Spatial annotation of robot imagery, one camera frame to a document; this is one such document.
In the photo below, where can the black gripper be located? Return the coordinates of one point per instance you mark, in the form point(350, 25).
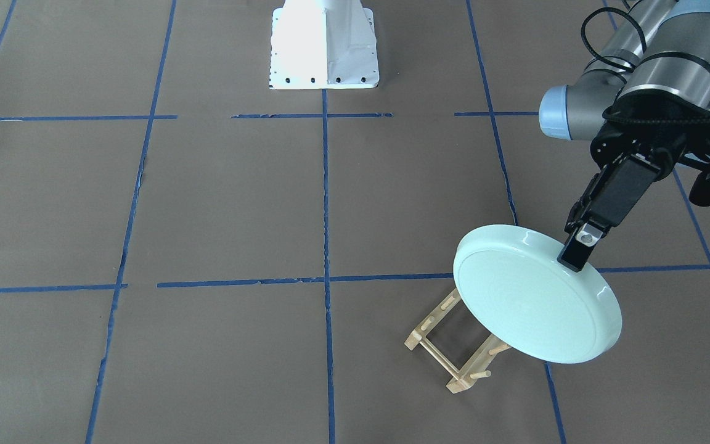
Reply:
point(646, 131)

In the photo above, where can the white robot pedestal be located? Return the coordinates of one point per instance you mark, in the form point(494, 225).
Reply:
point(323, 45)

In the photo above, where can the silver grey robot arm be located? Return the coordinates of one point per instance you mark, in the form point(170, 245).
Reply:
point(662, 46)

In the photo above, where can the wooden dish rack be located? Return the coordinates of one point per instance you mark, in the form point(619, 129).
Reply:
point(451, 336)

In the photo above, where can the light green ceramic plate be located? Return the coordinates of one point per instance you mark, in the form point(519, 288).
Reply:
point(510, 279)

